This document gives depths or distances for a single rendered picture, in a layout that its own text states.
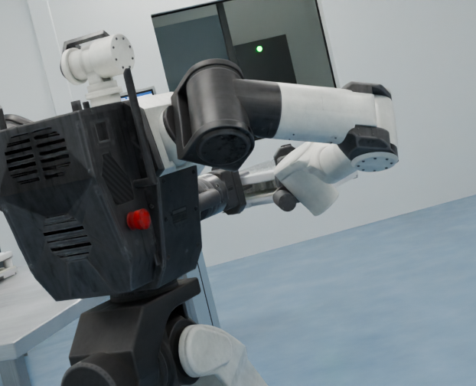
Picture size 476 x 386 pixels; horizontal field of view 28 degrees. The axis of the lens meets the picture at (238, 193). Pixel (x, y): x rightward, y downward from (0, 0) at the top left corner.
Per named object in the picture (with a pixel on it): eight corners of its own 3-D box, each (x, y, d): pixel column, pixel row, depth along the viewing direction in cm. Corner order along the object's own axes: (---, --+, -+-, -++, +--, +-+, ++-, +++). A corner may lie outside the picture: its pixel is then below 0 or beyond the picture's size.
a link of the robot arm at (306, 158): (284, 155, 187) (321, 129, 176) (315, 188, 188) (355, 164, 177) (266, 176, 183) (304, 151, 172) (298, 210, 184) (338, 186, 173)
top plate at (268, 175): (262, 172, 236) (260, 164, 236) (353, 155, 224) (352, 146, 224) (215, 191, 214) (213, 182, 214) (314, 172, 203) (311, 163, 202)
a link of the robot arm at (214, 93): (288, 125, 145) (200, 117, 141) (271, 162, 152) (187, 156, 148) (276, 70, 152) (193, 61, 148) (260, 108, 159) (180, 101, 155)
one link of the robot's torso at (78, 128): (169, 309, 139) (110, 67, 136) (-5, 330, 155) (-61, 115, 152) (259, 259, 164) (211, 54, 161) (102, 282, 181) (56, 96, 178)
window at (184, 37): (182, 160, 753) (146, 14, 742) (181, 160, 754) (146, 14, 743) (345, 119, 779) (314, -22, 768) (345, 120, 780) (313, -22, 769)
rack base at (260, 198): (266, 192, 236) (264, 182, 236) (358, 175, 224) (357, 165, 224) (220, 213, 215) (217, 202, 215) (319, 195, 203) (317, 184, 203)
